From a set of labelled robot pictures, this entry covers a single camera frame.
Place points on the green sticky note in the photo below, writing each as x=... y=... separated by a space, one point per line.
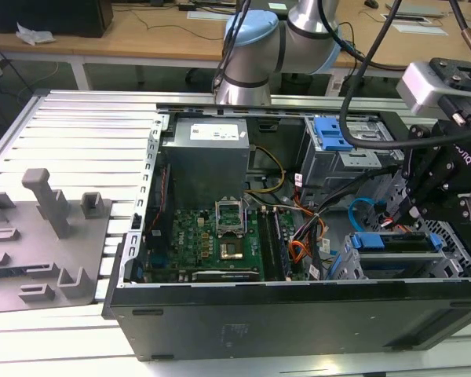
x=277 y=6

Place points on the black graphics card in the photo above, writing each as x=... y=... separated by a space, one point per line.
x=223 y=275

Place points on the CPU socket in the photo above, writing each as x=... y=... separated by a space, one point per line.
x=231 y=251

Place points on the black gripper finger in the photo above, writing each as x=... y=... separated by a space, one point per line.
x=418 y=165
x=451 y=210

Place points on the wooden desk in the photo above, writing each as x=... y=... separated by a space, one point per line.
x=161 y=43

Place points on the grey power supply unit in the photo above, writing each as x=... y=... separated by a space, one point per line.
x=204 y=165

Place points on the grey metal drive cage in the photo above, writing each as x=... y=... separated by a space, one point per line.
x=329 y=165

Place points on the metal disk bay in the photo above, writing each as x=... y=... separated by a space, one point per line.
x=396 y=261

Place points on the black PC case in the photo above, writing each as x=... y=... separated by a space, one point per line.
x=259 y=322

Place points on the green motherboard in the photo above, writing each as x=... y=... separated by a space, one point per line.
x=196 y=243

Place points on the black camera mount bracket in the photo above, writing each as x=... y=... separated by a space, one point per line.
x=461 y=84

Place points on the black box on desk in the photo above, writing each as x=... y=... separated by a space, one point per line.
x=51 y=17

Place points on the white desk socket panel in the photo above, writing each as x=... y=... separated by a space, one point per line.
x=410 y=18

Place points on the dark RAM stick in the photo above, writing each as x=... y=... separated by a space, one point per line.
x=267 y=247

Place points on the black computer mouse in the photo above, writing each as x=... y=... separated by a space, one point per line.
x=371 y=3

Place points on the hard disk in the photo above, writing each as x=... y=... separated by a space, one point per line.
x=371 y=240

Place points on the white crumpled paper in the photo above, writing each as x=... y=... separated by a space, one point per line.
x=33 y=36

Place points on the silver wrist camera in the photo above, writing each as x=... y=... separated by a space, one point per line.
x=420 y=88

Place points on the grey parts rack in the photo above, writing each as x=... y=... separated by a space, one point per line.
x=43 y=243

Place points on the grey laptop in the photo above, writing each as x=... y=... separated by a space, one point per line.
x=420 y=8

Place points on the blue plastic drive latch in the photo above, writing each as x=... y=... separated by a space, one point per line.
x=329 y=133

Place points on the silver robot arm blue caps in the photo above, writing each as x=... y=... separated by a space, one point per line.
x=255 y=51

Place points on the white paper sheet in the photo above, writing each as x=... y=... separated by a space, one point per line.
x=420 y=30
x=206 y=15

